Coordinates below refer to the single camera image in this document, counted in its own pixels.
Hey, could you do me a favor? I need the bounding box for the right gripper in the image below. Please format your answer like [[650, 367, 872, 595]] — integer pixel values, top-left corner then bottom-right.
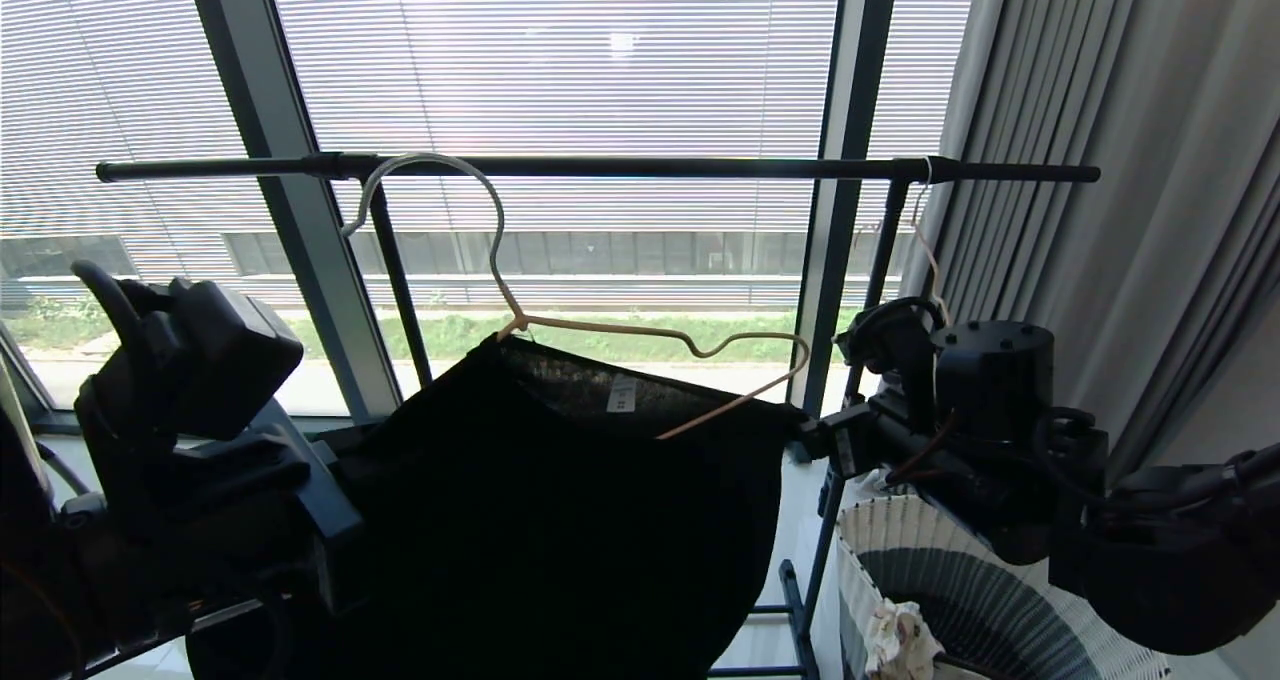
[[800, 390, 1011, 531]]

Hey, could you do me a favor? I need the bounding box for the white laundry basket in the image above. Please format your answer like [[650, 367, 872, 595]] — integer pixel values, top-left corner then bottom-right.
[[835, 495, 1173, 680]]

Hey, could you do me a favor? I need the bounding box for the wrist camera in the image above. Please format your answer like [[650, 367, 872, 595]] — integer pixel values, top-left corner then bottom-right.
[[72, 260, 306, 443], [833, 295, 949, 431]]

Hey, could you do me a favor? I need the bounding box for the black garment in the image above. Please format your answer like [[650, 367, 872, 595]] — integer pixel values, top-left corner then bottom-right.
[[185, 335, 813, 680]]

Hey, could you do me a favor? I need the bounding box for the cream printed garment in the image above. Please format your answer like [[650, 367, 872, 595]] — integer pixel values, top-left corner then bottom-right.
[[865, 600, 946, 680]]

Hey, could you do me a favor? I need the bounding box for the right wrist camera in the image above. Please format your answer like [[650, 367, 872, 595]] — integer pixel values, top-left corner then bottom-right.
[[833, 295, 949, 431]]

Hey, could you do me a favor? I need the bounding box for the pink clothes hanger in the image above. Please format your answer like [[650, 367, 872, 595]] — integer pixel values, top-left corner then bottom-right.
[[905, 185, 951, 306], [340, 152, 813, 441]]

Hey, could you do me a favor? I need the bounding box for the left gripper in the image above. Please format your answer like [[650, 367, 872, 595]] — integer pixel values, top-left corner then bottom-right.
[[150, 400, 366, 616]]

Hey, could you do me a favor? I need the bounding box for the black clothes rack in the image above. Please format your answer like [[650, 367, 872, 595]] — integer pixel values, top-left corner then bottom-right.
[[97, 150, 1101, 680]]

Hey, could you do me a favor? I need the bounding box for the beige curtain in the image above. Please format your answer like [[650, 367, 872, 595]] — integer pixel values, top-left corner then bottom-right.
[[895, 0, 1280, 481]]

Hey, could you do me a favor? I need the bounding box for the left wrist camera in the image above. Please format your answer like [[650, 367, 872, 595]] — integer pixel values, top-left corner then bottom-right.
[[72, 260, 306, 443]]

